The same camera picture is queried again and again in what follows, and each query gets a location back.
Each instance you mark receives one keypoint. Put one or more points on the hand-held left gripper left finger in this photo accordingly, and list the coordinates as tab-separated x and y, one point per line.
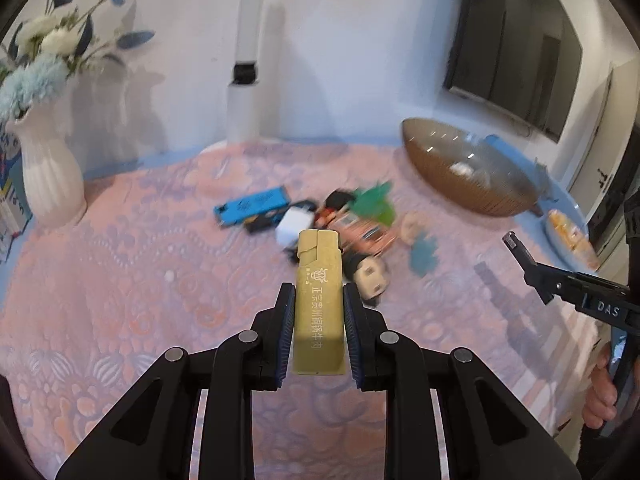
286	335

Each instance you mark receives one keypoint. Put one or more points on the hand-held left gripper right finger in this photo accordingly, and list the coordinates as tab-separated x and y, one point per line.
352	340

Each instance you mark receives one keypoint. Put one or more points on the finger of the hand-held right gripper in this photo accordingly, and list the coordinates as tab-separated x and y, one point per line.
522	252

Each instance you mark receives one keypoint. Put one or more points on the gold rectangular box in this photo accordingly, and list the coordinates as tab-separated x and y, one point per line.
317	310

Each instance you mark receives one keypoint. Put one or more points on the big-head figurine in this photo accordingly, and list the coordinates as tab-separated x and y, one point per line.
372	277

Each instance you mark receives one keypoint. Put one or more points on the brown ribbed glass bowl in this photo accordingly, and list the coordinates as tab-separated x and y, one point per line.
465	185

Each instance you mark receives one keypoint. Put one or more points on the teal toy figure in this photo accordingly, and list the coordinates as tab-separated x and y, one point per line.
425	257

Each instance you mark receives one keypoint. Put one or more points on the white cube toy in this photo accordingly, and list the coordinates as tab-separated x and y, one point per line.
295	225

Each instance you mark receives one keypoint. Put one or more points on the beige round toy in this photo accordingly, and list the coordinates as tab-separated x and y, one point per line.
412	227

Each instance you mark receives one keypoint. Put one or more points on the dark green spiky toy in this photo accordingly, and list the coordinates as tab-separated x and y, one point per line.
375	202

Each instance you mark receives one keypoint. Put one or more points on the person's right forearm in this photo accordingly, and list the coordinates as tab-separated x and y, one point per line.
600	452

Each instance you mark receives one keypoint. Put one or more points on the person's right hand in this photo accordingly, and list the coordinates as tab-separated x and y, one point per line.
597	390

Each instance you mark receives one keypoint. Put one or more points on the tray of orange snacks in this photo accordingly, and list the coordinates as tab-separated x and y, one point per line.
570	237

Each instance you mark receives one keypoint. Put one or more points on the orange printed packet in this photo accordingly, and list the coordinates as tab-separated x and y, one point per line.
370	237

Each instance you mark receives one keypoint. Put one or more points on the black toy piece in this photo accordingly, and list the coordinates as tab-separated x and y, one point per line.
260	222

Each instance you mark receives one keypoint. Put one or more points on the black-haired doll in red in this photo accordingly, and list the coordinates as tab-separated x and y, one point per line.
332	210

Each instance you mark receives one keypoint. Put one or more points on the pink patterned tablecloth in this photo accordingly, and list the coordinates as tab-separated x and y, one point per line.
150	285

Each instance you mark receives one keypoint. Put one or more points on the white door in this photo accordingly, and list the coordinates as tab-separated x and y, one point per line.
600	125

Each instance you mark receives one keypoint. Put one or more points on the black pole clamp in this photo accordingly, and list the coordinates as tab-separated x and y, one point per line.
245	73

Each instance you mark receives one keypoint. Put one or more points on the white ribbed vase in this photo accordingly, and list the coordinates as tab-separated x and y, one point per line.
50	175

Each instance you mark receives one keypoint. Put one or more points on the white pole stand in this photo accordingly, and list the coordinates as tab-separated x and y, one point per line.
247	25

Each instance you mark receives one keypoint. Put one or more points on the blue and white artificial flowers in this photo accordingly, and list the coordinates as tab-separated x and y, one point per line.
40	70

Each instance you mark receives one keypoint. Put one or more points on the black wall television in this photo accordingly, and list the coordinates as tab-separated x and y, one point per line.
520	50

